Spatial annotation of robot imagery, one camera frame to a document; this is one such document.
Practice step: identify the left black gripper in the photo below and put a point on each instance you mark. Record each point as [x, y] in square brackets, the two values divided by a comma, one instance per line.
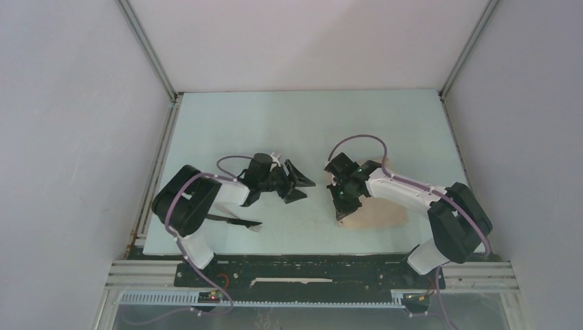
[289, 192]

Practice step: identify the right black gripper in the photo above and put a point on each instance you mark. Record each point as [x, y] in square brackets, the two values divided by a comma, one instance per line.
[342, 209]

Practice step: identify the beige cloth napkin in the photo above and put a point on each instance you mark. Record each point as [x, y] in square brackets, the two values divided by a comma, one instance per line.
[375, 213]

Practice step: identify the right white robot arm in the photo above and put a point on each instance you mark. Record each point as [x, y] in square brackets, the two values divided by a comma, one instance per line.
[458, 223]

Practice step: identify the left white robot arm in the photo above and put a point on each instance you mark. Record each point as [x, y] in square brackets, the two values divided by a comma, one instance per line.
[186, 200]

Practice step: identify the black knife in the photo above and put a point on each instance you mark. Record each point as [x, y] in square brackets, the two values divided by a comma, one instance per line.
[234, 221]

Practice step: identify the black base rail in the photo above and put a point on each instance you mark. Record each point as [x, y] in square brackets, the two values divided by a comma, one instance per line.
[311, 278]

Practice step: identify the white cable duct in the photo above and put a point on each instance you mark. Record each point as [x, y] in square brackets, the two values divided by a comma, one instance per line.
[192, 299]

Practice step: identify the aluminium frame rail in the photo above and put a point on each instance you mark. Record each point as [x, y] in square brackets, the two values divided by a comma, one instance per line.
[483, 277]

